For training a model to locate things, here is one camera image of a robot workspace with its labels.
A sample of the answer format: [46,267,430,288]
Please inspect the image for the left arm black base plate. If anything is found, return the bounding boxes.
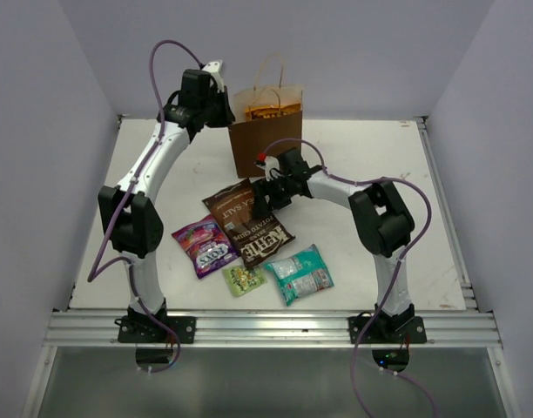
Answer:
[114,315,197,344]

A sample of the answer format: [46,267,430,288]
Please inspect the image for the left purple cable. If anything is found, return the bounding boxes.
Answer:
[86,38,206,334]

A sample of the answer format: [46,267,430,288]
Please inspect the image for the brown paper bag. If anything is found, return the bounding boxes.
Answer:
[228,54,303,179]

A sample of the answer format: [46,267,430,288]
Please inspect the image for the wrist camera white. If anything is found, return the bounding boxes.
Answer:
[201,60,224,91]
[255,152,284,181]

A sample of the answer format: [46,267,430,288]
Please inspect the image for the purple cable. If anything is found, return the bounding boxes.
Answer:
[261,138,433,418]
[86,38,206,334]

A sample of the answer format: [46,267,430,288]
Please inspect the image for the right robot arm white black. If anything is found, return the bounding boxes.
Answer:
[252,148,415,342]

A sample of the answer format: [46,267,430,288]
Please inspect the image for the orange Kettle honey dijon chips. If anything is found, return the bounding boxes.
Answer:
[243,102,302,122]

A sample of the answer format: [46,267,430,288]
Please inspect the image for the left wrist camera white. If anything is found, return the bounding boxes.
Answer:
[201,60,224,91]

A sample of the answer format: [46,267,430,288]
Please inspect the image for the aluminium right side rail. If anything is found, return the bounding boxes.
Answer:
[415,117,480,313]

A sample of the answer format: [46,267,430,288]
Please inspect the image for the small green snack packet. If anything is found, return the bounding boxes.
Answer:
[222,266,267,297]

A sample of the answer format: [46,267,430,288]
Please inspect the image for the purple Fox's candy bag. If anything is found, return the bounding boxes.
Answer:
[172,215,240,279]

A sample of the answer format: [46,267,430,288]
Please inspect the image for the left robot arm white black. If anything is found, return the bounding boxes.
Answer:
[98,60,235,342]

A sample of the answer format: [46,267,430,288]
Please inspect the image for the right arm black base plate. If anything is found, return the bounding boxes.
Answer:
[347,312,428,344]

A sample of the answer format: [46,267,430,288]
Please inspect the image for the teal snack packet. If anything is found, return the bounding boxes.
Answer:
[262,244,334,307]

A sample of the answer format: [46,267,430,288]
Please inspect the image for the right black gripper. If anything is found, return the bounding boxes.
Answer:
[253,174,295,219]

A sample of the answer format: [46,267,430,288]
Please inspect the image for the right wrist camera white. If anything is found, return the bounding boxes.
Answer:
[255,152,284,181]

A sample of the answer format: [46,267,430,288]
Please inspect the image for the brown Kettle sea salt chips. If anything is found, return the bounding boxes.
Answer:
[202,179,295,268]

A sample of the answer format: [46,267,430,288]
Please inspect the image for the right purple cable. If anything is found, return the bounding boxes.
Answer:
[261,138,433,418]

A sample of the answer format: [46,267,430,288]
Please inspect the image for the aluminium front rail frame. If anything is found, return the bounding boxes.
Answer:
[22,309,522,417]

